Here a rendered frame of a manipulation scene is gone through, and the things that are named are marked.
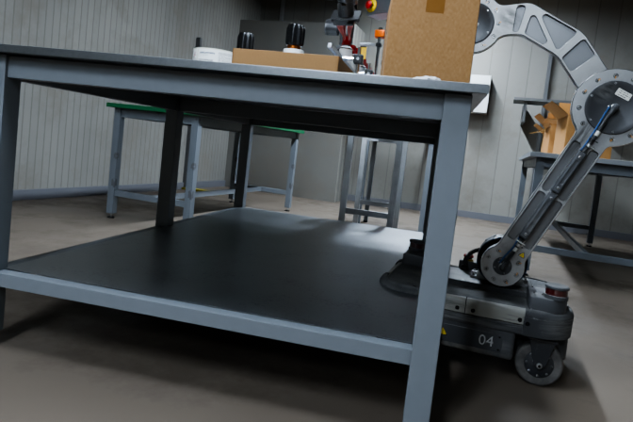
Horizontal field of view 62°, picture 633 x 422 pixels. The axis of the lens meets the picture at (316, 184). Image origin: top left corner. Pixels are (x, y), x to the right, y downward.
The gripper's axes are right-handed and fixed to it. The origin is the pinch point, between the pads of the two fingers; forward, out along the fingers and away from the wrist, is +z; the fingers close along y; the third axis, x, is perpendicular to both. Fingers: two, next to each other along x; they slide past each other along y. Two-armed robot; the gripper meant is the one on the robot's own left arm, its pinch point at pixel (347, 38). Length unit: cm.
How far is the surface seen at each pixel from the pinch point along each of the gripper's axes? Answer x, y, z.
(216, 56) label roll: -10, 59, 17
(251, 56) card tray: 70, 8, -32
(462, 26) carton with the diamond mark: 35, -40, -24
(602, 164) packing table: -95, -134, 127
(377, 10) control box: -51, -4, 14
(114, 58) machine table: 75, 43, -32
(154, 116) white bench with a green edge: -80, 151, 108
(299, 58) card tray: 70, -3, -32
